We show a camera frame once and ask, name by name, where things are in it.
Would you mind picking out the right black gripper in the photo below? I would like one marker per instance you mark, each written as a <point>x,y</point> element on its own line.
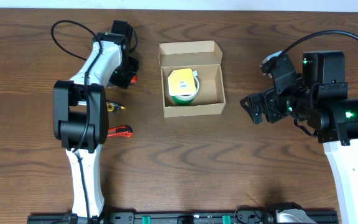
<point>255,109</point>

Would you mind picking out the red stapler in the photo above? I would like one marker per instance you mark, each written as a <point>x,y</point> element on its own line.
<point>133,80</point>

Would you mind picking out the black mounting rail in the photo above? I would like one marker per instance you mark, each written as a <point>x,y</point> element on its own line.
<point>284,213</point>

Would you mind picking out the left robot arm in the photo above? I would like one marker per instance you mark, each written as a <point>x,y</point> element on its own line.
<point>81,115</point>

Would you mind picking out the black yellow correction tape dispenser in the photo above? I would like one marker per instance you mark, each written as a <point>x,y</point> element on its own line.
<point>114,107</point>

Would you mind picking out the red utility knife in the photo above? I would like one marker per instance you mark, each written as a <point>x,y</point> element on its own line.
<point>120,131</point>

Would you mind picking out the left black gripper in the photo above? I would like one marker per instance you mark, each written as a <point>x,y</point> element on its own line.
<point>125,80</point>

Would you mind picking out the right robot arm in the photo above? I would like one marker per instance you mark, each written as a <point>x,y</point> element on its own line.
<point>317,101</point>

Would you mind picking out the brown cardboard box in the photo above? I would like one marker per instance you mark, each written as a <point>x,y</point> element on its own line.
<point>203,56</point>

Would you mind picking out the green tape roll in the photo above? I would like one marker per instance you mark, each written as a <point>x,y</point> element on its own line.
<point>187,99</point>

